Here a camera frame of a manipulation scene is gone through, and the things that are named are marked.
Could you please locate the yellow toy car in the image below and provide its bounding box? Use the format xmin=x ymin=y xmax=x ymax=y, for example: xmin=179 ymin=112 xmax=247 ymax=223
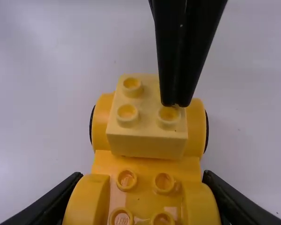
xmin=89 ymin=72 xmax=223 ymax=225

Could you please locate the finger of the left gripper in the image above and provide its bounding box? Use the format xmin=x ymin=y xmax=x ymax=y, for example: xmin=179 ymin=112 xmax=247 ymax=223
xmin=177 ymin=0 xmax=228 ymax=108
xmin=147 ymin=0 xmax=187 ymax=107

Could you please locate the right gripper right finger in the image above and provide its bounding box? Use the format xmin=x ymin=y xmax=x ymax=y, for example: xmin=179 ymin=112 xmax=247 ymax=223
xmin=202 ymin=169 xmax=281 ymax=225

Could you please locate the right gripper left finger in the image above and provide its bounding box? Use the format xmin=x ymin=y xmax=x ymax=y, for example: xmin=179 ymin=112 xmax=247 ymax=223
xmin=1 ymin=172 xmax=83 ymax=225

